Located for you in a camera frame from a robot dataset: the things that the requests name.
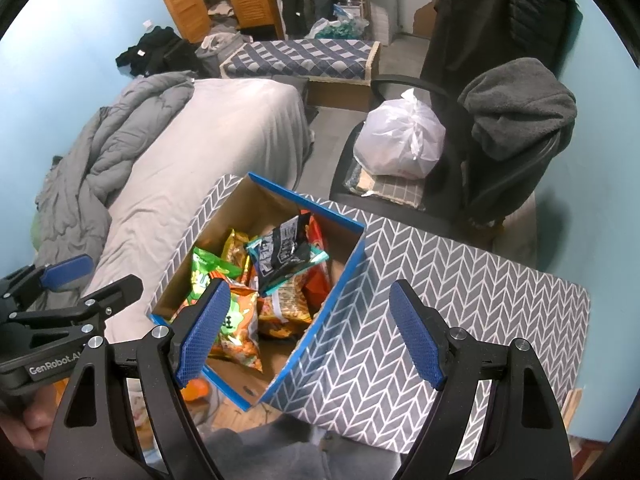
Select brown cardboard cutout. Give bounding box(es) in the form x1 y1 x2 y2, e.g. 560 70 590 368
414 2 442 37

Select black office chair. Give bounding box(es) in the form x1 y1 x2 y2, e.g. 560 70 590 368
328 72 502 227

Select grey duvet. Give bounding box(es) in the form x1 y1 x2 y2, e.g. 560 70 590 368
31 70 197 282

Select orange object under table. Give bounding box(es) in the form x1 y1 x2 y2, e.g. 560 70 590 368
182 377 212 404

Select person's grey pants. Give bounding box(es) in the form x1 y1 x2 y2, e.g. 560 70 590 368
204 419 417 480

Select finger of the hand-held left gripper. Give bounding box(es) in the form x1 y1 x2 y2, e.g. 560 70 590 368
0 254 94 312
9 274 146 332

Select teal white plastic bag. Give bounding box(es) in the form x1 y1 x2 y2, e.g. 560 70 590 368
307 15 371 42

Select teal snack packet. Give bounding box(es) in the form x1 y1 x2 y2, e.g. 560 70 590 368
246 236 331 297

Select red orange snack packet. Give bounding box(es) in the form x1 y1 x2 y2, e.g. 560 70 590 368
302 214 332 312

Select grey clothes pile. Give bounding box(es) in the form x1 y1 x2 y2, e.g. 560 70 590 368
194 32 244 64

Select bed with grey sheet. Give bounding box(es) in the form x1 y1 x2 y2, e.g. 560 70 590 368
81 77 314 362

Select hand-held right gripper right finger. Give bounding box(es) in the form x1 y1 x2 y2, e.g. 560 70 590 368
388 279 574 480

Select blue-edged cardboard box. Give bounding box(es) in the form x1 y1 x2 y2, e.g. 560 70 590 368
148 172 367 412

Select orange green snack bag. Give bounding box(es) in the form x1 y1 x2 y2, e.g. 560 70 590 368
207 280 265 373

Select grey fleece jacket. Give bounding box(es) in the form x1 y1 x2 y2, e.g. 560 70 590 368
457 57 579 227

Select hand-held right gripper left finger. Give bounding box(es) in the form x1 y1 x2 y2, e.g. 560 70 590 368
44 279 233 480

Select black hanging coat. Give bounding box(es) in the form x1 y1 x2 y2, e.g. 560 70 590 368
420 0 584 107

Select person's left hand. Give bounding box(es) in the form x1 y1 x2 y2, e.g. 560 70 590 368
0 381 64 449

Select black clothes pile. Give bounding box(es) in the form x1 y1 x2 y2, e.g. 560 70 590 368
115 25 202 77

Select grey grid seat cushion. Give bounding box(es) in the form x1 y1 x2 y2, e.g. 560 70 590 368
344 162 427 207

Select black snack packet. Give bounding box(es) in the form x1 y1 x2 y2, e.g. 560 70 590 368
256 213 326 292

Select orange yellow snack packet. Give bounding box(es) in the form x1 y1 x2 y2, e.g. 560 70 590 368
256 282 314 339

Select gold biscuit packet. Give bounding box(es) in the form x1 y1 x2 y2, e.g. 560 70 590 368
221 229 252 274

